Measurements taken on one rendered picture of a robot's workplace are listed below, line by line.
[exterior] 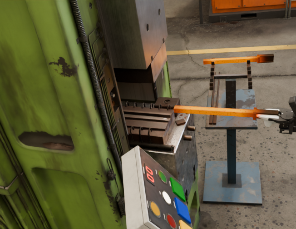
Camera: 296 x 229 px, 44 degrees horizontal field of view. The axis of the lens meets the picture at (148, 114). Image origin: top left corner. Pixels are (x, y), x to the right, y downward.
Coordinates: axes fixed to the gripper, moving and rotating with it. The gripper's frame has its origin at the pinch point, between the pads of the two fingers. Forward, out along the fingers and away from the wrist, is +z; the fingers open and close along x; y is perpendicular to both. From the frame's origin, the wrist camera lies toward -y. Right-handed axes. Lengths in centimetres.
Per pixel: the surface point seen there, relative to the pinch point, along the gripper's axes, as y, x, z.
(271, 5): 96, 360, 14
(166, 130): 11.0, -6.3, 41.5
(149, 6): -49, -5, 43
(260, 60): 14, 69, 6
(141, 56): -35, -17, 44
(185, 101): 110, 151, 78
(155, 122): 8.7, -4.0, 47.4
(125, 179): -10, -57, 39
